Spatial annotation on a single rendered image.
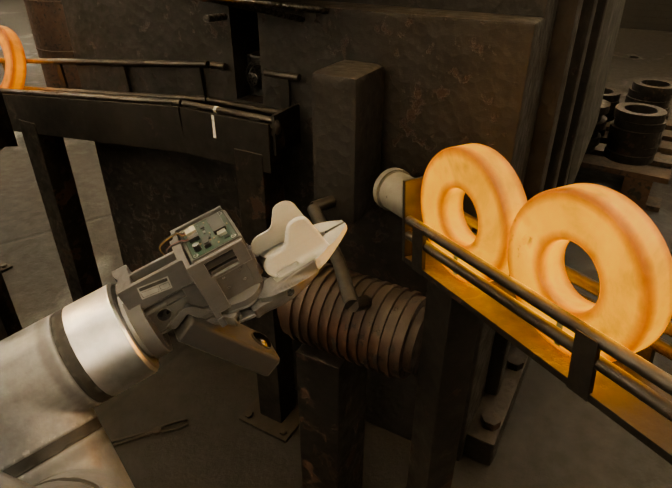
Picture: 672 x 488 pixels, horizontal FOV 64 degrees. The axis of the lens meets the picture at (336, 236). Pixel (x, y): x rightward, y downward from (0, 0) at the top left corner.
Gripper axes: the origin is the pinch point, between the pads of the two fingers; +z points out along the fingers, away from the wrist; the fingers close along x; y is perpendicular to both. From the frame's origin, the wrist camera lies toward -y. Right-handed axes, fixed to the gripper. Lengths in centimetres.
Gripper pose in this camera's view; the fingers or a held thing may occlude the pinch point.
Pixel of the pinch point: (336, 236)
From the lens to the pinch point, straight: 54.3
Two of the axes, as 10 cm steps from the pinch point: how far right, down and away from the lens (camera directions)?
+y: -2.8, -7.5, -6.0
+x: -4.4, -4.5, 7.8
